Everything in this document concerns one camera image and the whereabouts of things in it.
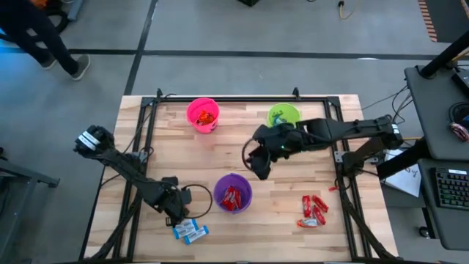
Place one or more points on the black aluminium table frame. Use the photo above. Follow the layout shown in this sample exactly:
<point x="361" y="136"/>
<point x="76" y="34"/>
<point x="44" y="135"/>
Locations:
<point x="238" y="99"/>

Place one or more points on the pink plastic bucket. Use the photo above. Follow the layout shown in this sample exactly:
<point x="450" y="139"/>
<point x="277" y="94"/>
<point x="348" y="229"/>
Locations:
<point x="192" y="117"/>

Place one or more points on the grey desk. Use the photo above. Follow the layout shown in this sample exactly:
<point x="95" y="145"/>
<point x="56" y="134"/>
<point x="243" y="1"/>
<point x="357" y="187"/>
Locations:
<point x="447" y="227"/>
<point x="436" y="110"/>

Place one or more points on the black keyboard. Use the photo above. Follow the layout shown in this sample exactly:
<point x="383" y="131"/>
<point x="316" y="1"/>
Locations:
<point x="452" y="188"/>

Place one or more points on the dark mat with striped edge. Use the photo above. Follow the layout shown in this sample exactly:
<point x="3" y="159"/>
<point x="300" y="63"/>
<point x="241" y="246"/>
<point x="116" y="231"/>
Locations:
<point x="450" y="18"/>

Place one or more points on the grey metal cart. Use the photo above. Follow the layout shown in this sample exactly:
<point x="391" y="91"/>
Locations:
<point x="22" y="176"/>

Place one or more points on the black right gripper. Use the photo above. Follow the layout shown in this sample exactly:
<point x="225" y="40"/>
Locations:
<point x="275" y="141"/>

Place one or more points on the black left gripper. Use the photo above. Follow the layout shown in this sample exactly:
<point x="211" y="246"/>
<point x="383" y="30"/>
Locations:
<point x="174" y="203"/>

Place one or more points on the pink patterned item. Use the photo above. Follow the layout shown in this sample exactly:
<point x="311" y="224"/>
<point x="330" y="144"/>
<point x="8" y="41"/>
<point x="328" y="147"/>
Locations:
<point x="459" y="131"/>

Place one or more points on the blue white Hershey's bar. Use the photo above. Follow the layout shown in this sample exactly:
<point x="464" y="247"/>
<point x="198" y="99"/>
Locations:
<point x="281" y="121"/>
<point x="276" y="115"/>
<point x="198" y="234"/>
<point x="187" y="229"/>

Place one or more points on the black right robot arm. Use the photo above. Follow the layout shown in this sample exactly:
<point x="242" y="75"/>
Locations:
<point x="348" y="128"/>

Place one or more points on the black slanted post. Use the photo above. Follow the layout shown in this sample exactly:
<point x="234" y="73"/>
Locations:
<point x="443" y="56"/>

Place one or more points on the green plastic bucket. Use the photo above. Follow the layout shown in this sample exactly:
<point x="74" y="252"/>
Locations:
<point x="289" y="111"/>

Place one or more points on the purple plastic bucket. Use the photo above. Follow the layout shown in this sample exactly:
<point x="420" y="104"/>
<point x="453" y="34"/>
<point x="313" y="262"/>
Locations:
<point x="221" y="183"/>

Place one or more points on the person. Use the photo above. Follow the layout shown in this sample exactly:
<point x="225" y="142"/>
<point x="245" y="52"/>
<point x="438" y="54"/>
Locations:
<point x="33" y="33"/>

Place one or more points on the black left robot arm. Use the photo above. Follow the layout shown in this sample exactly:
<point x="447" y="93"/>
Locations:
<point x="124" y="166"/>

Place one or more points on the white paper sheet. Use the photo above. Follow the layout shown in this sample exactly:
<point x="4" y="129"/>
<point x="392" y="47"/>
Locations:
<point x="406" y="179"/>

